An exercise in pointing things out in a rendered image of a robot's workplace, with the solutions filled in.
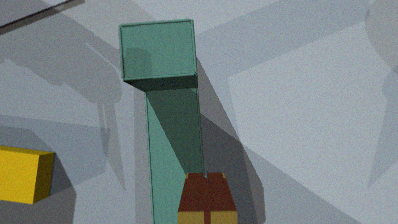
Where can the yellow rectangular block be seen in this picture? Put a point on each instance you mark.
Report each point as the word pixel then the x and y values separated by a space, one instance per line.
pixel 25 174

